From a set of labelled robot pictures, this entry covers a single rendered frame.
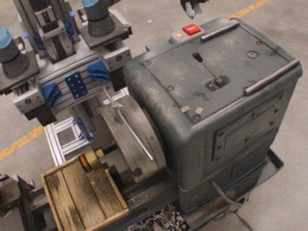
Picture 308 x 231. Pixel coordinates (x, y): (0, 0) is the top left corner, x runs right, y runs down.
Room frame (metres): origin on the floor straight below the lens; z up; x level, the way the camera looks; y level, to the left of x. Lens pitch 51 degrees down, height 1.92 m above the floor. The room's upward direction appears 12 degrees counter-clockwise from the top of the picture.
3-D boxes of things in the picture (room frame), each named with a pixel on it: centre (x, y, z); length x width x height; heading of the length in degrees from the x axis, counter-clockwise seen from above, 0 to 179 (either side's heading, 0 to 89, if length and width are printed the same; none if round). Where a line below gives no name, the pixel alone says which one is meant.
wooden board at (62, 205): (0.49, 0.37, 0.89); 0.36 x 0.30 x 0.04; 20
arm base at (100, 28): (1.25, 0.17, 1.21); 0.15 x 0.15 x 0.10
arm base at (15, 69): (1.09, 0.64, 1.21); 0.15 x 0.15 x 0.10
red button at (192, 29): (0.95, -0.24, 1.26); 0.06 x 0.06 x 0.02; 20
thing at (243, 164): (0.73, -0.26, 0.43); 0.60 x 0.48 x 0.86; 110
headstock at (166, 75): (0.73, -0.26, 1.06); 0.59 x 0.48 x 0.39; 110
